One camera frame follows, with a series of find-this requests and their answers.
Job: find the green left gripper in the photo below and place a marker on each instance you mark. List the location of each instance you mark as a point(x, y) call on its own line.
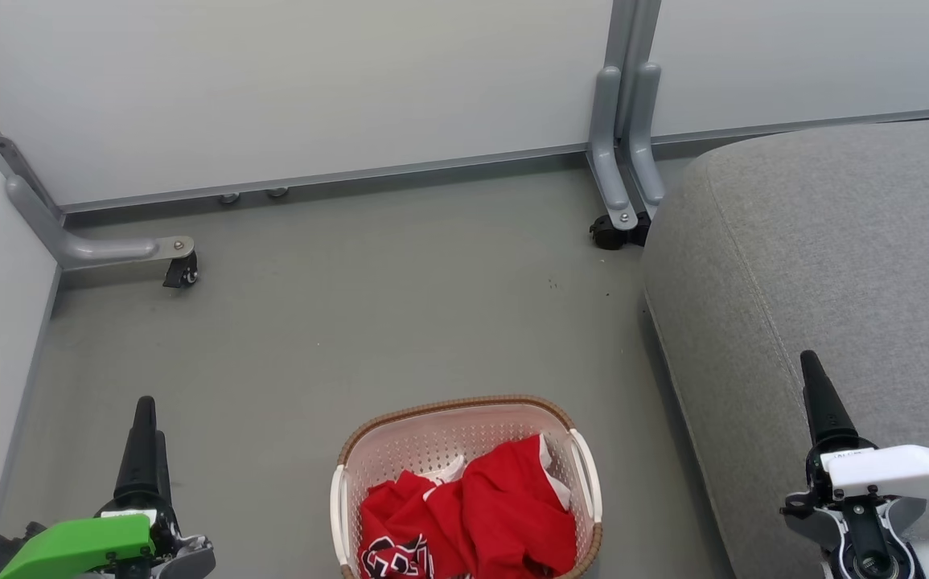
point(78, 543)

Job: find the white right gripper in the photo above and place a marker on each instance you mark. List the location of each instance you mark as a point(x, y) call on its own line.
point(898, 470)

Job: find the red white jersey with logo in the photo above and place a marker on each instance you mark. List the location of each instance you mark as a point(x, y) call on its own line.
point(400, 523)

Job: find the red garment with white trim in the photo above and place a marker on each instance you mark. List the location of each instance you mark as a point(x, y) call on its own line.
point(512, 515)

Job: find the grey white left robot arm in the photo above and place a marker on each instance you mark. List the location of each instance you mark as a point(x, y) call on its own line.
point(191, 563)

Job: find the grey fabric sofa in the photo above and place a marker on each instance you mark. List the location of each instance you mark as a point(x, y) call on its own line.
point(834, 241)

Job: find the small black caster wheel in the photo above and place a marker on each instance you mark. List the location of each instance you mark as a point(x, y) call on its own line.
point(181, 272)

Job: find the long grey partition foot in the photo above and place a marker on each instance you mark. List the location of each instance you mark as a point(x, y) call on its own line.
point(102, 249)

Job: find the small metal levelling foot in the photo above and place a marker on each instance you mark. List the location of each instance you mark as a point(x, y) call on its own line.
point(228, 198)
point(277, 192)

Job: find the large black caster wheel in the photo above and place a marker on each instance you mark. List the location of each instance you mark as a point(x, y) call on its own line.
point(610, 233)

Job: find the white laundry basket brown rim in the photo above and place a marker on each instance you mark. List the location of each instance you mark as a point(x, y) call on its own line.
point(432, 442)

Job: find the grey curved partition foot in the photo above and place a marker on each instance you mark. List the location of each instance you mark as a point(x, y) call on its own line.
point(643, 145)
point(605, 161)

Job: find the grey double partition post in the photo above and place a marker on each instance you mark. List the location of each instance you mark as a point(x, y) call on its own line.
point(633, 40)

